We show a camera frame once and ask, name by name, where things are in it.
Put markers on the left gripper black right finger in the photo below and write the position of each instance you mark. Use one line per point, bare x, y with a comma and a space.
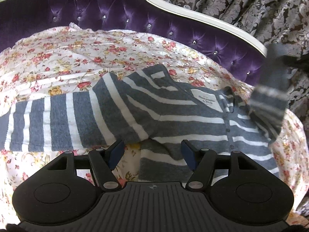
201, 163

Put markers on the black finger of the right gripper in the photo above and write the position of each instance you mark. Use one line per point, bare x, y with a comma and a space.
301, 63

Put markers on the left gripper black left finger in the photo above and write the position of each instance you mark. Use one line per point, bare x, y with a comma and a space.
103, 162

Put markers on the grey white striped cardigan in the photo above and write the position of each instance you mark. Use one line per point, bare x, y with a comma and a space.
150, 108

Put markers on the brown grey damask curtain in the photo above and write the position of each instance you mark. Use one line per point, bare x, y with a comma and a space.
273, 21

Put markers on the floral bed sheet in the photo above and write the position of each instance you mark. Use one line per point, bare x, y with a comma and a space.
68, 59

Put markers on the purple tufted white-framed headboard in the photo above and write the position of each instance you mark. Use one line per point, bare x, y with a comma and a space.
232, 48

